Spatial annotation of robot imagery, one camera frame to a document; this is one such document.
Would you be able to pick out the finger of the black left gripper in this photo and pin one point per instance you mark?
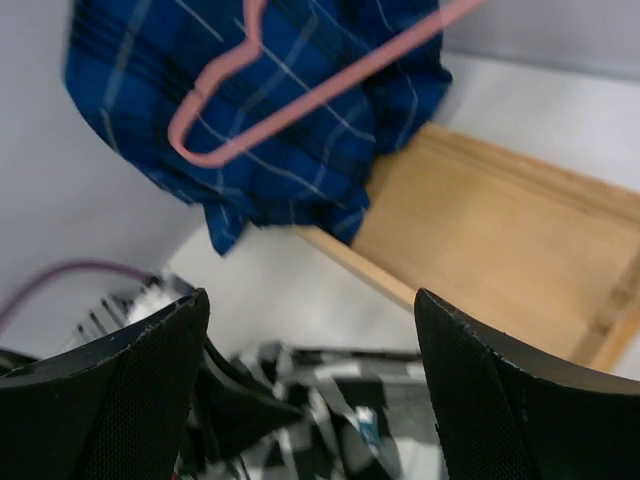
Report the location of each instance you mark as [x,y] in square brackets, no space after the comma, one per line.
[233,411]

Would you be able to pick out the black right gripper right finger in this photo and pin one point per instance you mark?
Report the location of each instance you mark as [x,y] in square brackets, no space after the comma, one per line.
[507,410]

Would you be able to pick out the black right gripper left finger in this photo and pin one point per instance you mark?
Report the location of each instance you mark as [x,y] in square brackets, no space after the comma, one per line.
[115,408]

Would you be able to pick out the black white checkered shirt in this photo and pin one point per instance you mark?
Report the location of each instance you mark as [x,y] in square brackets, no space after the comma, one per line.
[366,415]

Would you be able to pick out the pink wire hanger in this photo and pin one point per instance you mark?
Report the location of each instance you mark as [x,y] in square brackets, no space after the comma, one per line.
[258,118]

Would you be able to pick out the blue plaid shirt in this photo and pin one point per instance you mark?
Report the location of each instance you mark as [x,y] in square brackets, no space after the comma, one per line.
[130,64]

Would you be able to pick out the wooden clothes rack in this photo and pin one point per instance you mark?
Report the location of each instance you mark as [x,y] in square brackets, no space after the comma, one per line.
[546,255]

